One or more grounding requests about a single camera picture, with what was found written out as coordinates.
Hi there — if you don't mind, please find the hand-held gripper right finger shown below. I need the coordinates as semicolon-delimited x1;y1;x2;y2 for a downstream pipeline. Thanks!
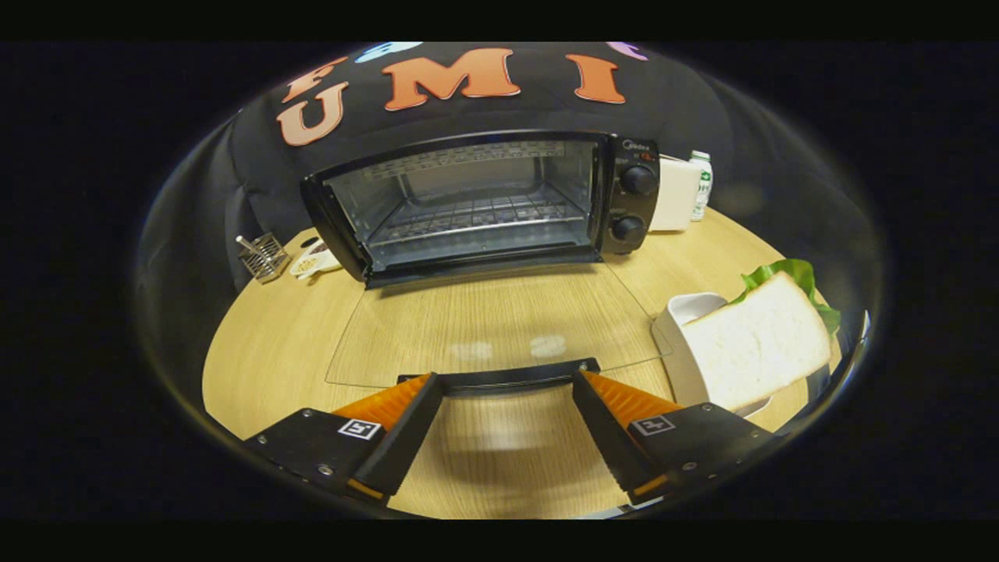
572;370;776;507

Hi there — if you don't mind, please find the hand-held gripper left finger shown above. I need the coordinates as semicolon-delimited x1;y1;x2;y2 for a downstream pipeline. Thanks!
244;372;444;508

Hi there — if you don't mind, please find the white bread lettuce sandwich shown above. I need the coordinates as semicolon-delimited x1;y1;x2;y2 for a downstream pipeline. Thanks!
683;259;842;413

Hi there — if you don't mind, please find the black toaster oven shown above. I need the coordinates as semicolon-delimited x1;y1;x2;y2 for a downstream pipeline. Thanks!
300;129;672;396

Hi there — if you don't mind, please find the white pop-up toaster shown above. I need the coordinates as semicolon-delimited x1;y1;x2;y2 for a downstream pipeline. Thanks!
649;155;703;233

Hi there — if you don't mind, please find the white ribbed tray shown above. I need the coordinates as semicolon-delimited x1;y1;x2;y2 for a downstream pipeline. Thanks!
652;293;773;419

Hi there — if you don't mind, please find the white bottle green label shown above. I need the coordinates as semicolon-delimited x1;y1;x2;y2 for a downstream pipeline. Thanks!
690;150;714;222

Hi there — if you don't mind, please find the small wire holder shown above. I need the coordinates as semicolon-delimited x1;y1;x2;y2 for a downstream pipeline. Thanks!
236;231;291;283

